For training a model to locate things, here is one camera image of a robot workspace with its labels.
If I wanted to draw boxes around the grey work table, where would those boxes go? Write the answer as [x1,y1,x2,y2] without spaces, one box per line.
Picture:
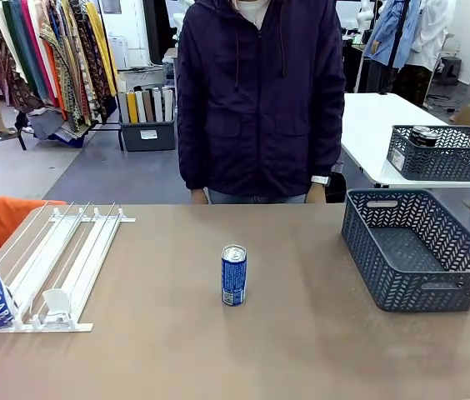
[162,47,181,103]

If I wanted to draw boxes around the white wire can dispenser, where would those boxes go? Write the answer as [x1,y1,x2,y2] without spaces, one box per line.
[0,201,138,333]

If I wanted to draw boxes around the white table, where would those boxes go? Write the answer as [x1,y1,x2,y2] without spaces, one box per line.
[340,92,470,189]

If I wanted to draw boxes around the cloth pile on floor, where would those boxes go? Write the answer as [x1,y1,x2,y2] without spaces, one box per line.
[27,107,91,148]

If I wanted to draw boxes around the blue-grey plastic basket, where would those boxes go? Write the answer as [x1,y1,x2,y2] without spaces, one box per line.
[341,188,470,313]
[386,124,470,183]

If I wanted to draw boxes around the white fabric roll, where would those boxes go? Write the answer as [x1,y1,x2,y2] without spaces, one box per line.
[117,92,130,124]
[134,90,148,123]
[152,88,164,123]
[162,87,175,123]

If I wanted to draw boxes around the dark patterned skirt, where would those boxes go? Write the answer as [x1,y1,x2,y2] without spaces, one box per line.
[396,64,434,106]

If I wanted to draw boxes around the black stand pole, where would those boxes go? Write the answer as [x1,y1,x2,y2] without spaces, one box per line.
[378,0,412,95]

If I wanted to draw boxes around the grey plastic storage bin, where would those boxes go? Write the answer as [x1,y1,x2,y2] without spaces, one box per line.
[118,119,177,153]

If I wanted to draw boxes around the person in dark purple jacket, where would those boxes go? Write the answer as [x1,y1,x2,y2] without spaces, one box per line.
[176,0,348,205]

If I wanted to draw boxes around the white air purifier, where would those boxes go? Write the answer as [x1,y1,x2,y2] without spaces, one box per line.
[107,35,130,71]

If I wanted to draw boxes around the white hanging coat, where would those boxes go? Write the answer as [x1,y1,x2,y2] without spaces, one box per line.
[404,0,458,73]

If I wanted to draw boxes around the brown fabric roll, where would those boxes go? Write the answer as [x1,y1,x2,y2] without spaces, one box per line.
[142,89,155,123]

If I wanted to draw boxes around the clothes rack with colourful garments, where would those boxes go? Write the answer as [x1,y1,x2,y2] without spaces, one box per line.
[0,0,120,141]

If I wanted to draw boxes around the person's left hand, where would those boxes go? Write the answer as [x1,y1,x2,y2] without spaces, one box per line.
[304,182,328,205]

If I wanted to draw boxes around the grey plastic stool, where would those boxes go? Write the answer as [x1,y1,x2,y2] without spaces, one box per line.
[432,56,463,88]

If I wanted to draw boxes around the light blue hanging shirt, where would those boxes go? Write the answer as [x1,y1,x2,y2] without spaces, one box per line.
[362,0,424,70]

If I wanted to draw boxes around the yellow fabric roll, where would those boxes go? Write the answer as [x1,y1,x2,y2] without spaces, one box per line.
[126,91,140,124]

